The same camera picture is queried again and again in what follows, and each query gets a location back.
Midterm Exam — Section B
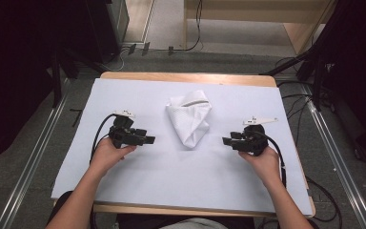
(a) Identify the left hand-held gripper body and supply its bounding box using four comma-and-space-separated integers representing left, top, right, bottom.
109, 109, 138, 150

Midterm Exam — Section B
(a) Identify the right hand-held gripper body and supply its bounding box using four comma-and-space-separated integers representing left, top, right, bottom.
241, 115, 279, 157

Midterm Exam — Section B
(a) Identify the white mesh laundry bag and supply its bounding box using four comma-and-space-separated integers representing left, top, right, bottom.
165, 90, 214, 150

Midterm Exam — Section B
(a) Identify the person's left hand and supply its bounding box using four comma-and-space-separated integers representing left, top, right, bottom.
90, 136, 137, 175

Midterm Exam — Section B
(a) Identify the person's right hand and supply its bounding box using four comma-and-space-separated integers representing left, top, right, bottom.
237, 145, 283, 187

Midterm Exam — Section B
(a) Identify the white table cover sheet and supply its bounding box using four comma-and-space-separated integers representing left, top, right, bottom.
51, 77, 315, 216

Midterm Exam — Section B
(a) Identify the wooden table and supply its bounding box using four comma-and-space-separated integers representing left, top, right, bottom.
52, 71, 316, 219

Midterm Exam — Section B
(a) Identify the black metal stand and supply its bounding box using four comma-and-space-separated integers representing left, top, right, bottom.
49, 46, 108, 109
259, 0, 347, 113

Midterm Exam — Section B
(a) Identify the person's grey shirt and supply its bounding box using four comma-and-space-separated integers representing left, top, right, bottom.
157, 217, 229, 229

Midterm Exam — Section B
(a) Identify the black chair armrest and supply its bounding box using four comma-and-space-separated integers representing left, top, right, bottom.
46, 190, 74, 229

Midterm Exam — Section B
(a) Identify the black cabinet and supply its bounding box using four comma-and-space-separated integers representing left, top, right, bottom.
85, 0, 131, 64

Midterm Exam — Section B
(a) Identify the black curtain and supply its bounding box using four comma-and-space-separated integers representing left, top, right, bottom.
0, 0, 92, 170
314, 0, 366, 164

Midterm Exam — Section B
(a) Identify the light wooden bench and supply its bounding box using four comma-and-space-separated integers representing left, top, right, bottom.
182, 0, 337, 55

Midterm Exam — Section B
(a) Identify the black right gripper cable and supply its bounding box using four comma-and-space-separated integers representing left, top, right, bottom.
259, 130, 288, 189

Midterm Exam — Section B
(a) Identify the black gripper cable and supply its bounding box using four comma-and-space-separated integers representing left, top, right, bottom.
89, 113, 119, 165
259, 130, 288, 189

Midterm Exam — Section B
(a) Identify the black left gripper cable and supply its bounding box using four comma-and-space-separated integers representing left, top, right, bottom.
89, 113, 119, 165

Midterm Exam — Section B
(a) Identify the black floor cable bundle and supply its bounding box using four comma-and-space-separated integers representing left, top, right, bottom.
274, 56, 316, 147

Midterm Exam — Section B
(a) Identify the white floor cable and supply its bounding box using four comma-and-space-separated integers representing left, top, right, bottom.
102, 47, 132, 73

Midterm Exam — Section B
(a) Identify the metal floor rail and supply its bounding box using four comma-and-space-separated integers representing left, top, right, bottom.
300, 84, 366, 229
0, 79, 71, 229

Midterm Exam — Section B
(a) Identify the black looped floor cable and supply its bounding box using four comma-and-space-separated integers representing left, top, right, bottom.
304, 176, 344, 229

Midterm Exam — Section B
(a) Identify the black hanging cable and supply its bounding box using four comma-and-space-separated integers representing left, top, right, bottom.
168, 0, 204, 56

